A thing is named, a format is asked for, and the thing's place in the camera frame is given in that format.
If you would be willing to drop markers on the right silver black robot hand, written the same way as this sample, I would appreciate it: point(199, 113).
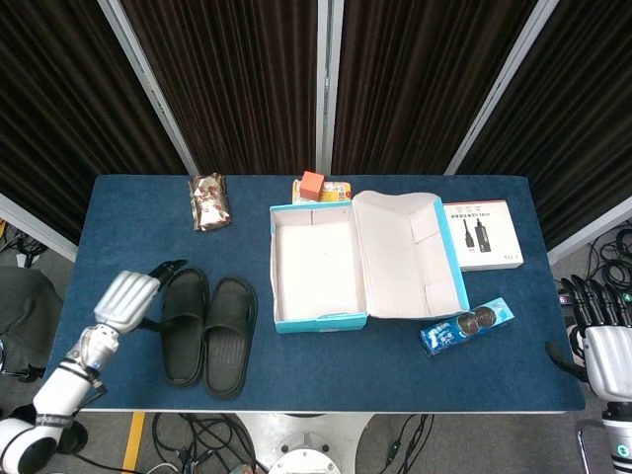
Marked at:
point(609, 355)

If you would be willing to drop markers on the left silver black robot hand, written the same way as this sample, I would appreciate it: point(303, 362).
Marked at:
point(126, 298)

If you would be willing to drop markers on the black rubber slipper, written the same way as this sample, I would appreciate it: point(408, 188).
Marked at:
point(183, 340)
point(229, 345)

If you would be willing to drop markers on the light blue shoe box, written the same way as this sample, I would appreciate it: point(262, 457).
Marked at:
point(395, 257)

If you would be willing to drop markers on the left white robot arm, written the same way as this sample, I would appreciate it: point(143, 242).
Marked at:
point(59, 385)

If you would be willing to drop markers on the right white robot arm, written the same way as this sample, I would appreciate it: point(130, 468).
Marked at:
point(619, 434)

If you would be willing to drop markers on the orange cube block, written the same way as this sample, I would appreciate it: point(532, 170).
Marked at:
point(312, 185)

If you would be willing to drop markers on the white and black sneaker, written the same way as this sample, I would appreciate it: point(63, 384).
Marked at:
point(573, 332)

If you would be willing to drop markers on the black power strip purple label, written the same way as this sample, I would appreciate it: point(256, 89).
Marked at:
point(565, 298)

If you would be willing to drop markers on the dark grey trouser leg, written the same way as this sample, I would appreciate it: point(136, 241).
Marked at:
point(24, 306)

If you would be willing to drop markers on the brown foil snack packet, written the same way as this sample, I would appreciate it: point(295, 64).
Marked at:
point(210, 207)

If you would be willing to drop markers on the yellow floor tape strip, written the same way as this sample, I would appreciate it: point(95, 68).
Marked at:
point(133, 439)

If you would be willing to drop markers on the blue Oreo cookie pack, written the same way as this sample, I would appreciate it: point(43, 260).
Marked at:
point(464, 326)

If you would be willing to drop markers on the dark pleated curtain panel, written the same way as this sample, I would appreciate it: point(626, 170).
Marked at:
point(59, 99)
point(419, 74)
point(582, 99)
point(237, 74)

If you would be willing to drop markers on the blue felt table mat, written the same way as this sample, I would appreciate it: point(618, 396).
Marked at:
point(345, 375)

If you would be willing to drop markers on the yellow flat snack packet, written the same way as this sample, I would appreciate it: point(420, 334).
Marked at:
point(338, 192)

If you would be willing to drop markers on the grey metal tube frame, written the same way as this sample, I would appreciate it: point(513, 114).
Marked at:
point(579, 434)

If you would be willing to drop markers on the grey aluminium partition rail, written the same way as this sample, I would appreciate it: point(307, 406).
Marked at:
point(39, 228)
point(592, 230)

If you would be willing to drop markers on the grey aluminium partition post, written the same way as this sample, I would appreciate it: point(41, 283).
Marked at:
point(149, 84)
point(501, 84)
point(328, 84)

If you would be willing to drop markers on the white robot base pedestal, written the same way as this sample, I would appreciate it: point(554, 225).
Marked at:
point(306, 444)

